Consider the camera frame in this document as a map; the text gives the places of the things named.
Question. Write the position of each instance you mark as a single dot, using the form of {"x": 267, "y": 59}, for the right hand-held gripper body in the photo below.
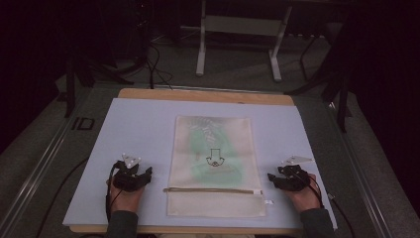
{"x": 293, "y": 180}

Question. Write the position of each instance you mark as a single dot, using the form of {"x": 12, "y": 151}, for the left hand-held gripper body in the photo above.
{"x": 127, "y": 178}

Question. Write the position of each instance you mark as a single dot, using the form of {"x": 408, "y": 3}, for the beige mesh zipper bag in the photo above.
{"x": 214, "y": 168}

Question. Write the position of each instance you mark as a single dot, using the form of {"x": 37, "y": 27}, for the person's left hand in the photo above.
{"x": 127, "y": 200}

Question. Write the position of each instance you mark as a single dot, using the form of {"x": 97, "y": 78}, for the person's right hand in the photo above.
{"x": 305, "y": 198}

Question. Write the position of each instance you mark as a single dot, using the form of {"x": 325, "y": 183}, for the green garment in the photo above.
{"x": 211, "y": 158}

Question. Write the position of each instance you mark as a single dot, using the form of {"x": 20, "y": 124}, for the black metal stand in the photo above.
{"x": 79, "y": 72}
{"x": 340, "y": 92}

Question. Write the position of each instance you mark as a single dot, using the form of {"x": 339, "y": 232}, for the white metal stand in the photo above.
{"x": 241, "y": 24}

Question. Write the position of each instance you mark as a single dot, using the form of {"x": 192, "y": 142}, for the metal floor rail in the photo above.
{"x": 363, "y": 185}
{"x": 36, "y": 172}

